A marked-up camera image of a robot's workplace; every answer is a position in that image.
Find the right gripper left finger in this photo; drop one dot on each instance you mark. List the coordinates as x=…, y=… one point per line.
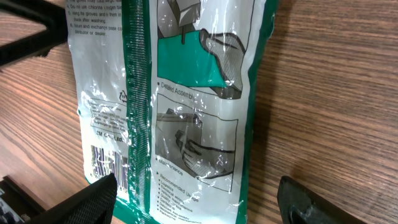
x=92, y=205

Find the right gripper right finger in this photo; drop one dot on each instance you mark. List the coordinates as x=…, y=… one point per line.
x=300, y=205

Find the green foil packet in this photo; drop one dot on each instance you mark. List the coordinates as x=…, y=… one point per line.
x=166, y=98

